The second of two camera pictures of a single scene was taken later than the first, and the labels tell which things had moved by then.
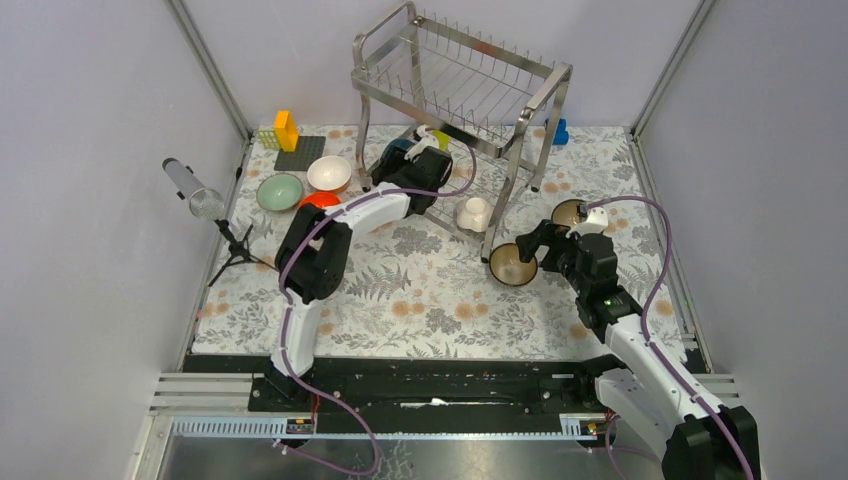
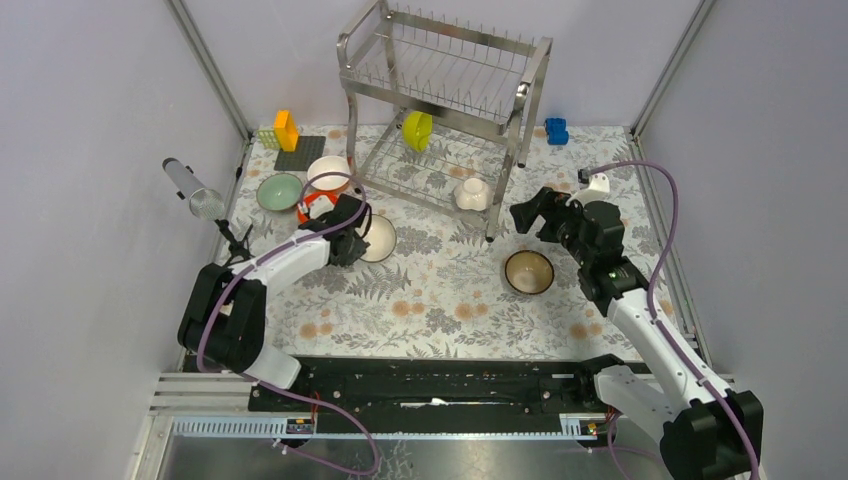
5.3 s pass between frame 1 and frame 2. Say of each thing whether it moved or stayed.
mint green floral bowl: stayed
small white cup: moved
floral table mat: stayed
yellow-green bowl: moved
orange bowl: stayed
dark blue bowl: moved
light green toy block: stayed
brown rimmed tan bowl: moved
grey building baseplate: stayed
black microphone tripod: stayed
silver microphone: stayed
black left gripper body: moved
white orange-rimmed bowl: stayed
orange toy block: stayed
